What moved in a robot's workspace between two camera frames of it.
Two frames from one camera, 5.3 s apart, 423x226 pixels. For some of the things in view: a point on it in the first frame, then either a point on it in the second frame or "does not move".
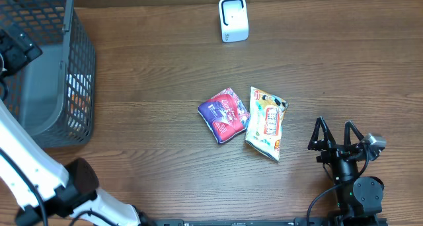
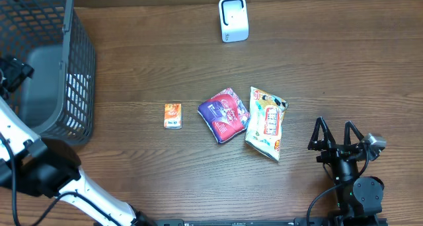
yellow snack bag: [264, 132] does not move
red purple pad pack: [225, 115] does not move
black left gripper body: [13, 57] -> [11, 71]
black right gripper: [336, 151] does not move
